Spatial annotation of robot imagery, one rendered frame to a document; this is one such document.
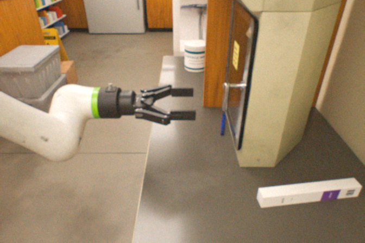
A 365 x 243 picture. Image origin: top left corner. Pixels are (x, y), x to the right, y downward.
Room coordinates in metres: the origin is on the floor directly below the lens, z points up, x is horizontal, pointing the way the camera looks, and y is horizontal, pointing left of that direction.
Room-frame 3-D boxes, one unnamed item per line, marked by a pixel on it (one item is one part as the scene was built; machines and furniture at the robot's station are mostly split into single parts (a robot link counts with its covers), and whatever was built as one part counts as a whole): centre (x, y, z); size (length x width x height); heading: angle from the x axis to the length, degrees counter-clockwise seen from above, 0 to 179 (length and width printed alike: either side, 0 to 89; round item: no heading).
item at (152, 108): (0.63, 0.08, 1.14); 0.11 x 0.01 x 0.04; 49
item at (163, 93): (0.72, 0.08, 1.14); 0.11 x 0.01 x 0.04; 132
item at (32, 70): (2.44, 1.50, 0.49); 0.60 x 0.42 x 0.33; 0
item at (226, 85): (0.67, -0.14, 1.17); 0.05 x 0.03 x 0.10; 90
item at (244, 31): (0.78, -0.17, 1.19); 0.30 x 0.01 x 0.40; 0
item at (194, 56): (1.43, -0.08, 1.02); 0.13 x 0.13 x 0.15
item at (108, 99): (0.68, 0.21, 1.15); 0.09 x 0.06 x 0.12; 1
